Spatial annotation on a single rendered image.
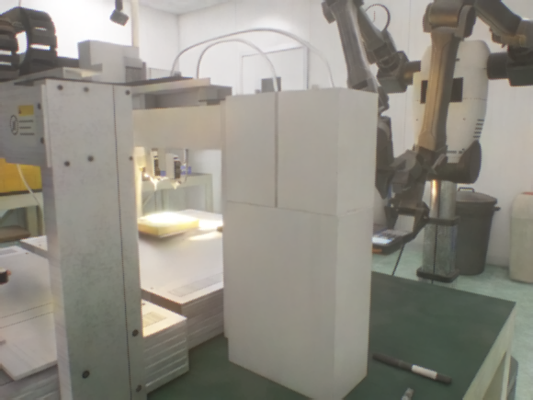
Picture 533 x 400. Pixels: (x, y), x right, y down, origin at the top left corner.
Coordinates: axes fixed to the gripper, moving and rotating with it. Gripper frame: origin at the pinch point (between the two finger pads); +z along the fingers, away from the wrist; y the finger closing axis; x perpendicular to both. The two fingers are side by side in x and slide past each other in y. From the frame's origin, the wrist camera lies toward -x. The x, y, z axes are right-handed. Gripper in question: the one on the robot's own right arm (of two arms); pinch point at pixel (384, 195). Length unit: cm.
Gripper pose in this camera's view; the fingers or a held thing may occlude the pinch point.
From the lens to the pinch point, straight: 111.0
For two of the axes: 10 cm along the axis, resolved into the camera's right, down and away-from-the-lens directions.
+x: 6.3, -3.7, 6.9
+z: 1.7, 9.2, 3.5
